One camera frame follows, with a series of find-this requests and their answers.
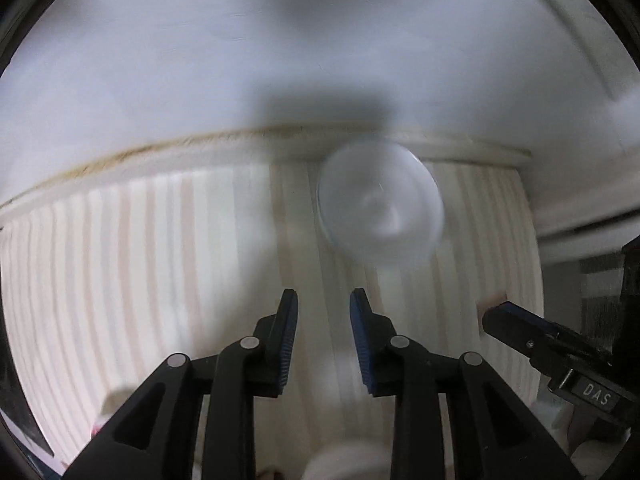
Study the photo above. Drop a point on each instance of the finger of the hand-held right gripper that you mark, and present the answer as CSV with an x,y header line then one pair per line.
x,y
530,335

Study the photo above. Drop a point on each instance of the striped cat print table mat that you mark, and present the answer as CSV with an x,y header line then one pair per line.
x,y
150,260

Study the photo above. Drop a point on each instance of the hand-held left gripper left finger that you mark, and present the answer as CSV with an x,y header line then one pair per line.
x,y
287,340

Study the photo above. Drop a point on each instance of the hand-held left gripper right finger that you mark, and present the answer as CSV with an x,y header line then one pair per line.
x,y
360,345

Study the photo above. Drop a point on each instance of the white bowl blue pattern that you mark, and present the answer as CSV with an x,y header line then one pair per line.
x,y
380,200

